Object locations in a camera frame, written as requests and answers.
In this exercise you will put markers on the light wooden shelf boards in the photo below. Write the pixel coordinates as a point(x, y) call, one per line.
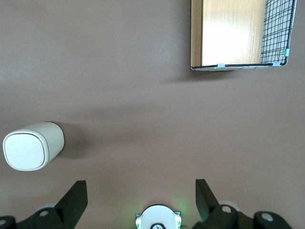
point(228, 31)

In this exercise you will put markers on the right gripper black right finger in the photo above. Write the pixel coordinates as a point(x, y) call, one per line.
point(209, 212)

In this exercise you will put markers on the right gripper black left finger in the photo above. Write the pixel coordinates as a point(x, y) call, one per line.
point(69, 207)

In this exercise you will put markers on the cream trash can body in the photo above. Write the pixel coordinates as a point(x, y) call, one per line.
point(56, 140)

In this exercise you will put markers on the cream trash can swing lid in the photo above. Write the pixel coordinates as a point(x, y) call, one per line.
point(23, 151)

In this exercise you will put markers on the small white rack clip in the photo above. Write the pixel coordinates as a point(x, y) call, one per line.
point(287, 52)
point(221, 65)
point(276, 64)

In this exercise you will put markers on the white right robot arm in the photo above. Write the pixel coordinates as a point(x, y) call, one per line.
point(158, 215)

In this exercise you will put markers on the brown table cover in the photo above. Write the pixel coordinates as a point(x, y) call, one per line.
point(133, 95)

